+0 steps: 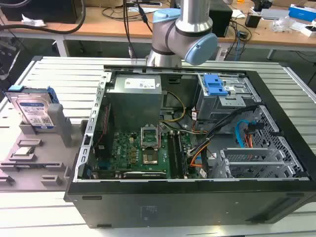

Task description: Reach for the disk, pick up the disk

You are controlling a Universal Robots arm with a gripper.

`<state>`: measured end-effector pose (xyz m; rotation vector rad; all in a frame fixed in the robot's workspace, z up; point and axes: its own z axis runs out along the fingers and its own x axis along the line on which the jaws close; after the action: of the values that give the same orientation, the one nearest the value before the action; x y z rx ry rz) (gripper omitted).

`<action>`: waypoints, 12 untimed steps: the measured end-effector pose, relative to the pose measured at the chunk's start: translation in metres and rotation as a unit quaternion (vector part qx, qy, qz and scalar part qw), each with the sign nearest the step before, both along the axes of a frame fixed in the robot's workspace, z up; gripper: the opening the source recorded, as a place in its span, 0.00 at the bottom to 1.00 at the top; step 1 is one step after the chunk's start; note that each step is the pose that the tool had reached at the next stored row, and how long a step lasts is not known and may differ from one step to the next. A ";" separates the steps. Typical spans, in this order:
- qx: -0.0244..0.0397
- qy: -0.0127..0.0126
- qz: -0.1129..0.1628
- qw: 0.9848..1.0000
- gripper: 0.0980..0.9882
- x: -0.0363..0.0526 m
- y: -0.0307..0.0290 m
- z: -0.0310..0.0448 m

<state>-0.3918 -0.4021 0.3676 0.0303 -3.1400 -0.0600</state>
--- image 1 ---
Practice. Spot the wooden desk white frame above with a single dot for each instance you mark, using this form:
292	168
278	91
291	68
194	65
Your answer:
37	30

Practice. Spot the black case fan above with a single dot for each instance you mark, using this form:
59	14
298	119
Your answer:
103	130

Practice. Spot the black computer tower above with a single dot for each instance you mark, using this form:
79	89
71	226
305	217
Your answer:
222	19

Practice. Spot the black RAM slot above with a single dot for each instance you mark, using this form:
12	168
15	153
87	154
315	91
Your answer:
173	155

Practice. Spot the clear plastic bag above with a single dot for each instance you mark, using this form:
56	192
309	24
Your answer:
284	24

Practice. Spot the metal disk bay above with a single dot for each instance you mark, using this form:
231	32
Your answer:
212	106

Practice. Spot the large black equipment box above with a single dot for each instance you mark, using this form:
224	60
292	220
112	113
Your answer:
42	11

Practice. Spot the green motherboard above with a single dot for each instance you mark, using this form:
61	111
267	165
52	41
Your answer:
123	153

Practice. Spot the small black box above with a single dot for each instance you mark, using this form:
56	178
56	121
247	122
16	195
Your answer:
252	20

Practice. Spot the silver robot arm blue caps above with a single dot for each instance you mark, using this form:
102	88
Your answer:
192	17

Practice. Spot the crumpled white paper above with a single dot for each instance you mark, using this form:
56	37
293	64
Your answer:
33	21

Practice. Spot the blue plastic bay latch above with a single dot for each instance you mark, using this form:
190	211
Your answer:
212	84

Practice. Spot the silver metal drive cage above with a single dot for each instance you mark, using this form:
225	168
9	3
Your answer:
247	163

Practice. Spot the white tray black insert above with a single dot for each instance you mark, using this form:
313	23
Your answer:
308	30

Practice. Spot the grey power supply unit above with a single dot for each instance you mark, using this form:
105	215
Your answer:
133	103

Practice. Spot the black graphics card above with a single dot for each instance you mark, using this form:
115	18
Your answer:
145	174

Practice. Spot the grey parts rack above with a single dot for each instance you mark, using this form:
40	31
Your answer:
51	153

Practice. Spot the RAM stick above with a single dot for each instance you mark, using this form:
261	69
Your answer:
182	155

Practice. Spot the blue cardboard box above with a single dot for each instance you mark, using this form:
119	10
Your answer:
302	11

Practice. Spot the CPU socket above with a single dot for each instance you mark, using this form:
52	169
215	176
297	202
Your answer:
150	158

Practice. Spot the grey flat box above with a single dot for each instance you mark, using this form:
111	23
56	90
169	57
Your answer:
274	13

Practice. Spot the hard disk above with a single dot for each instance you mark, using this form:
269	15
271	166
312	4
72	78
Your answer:
32	108

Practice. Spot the silver CPU chip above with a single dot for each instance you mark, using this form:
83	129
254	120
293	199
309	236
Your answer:
23	151

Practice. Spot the black PC case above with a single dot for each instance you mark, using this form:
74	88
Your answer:
172	209

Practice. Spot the white power strip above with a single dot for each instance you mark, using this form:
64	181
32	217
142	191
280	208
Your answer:
222	54

